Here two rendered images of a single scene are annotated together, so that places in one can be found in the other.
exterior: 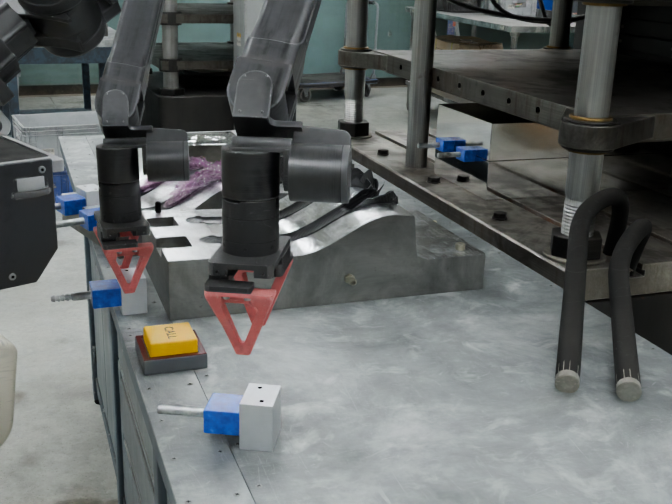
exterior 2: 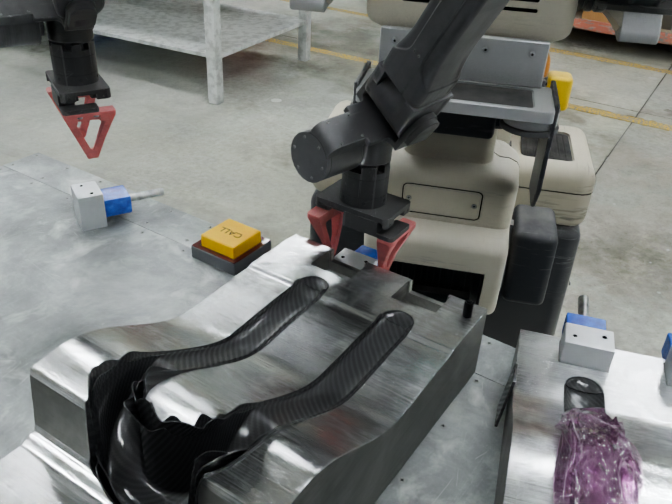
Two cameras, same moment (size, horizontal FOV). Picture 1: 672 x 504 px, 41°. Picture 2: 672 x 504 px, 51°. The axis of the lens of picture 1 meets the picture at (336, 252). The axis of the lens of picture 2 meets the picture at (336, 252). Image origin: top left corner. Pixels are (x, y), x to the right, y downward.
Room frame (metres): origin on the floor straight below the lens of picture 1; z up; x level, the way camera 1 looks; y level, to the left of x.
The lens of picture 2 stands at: (1.82, -0.18, 1.33)
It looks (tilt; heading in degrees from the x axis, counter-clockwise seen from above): 32 degrees down; 142
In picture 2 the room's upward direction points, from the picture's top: 3 degrees clockwise
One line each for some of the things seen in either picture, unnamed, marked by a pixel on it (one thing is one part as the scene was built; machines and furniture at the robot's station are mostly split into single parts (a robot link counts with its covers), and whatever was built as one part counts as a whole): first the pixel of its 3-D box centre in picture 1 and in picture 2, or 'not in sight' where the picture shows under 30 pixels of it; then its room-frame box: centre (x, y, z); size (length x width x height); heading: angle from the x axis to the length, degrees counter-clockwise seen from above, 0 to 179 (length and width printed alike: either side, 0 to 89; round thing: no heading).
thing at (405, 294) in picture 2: (162, 233); (419, 309); (1.37, 0.28, 0.87); 0.05 x 0.05 x 0.04; 20
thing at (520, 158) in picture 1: (552, 145); not in sight; (2.18, -0.52, 0.87); 0.50 x 0.27 x 0.17; 110
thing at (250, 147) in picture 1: (256, 171); (63, 19); (0.87, 0.08, 1.10); 0.07 x 0.06 x 0.07; 86
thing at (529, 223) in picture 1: (564, 183); not in sight; (2.26, -0.58, 0.76); 1.30 x 0.84 x 0.07; 20
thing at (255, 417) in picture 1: (217, 413); (121, 199); (0.87, 0.12, 0.83); 0.13 x 0.05 x 0.05; 84
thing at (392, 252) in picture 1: (309, 236); (245, 405); (1.40, 0.04, 0.87); 0.50 x 0.26 x 0.14; 110
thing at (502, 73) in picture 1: (577, 107); not in sight; (2.24, -0.59, 0.96); 1.29 x 0.83 x 0.18; 20
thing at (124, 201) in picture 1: (120, 205); (364, 184); (1.23, 0.31, 0.96); 0.10 x 0.07 x 0.07; 22
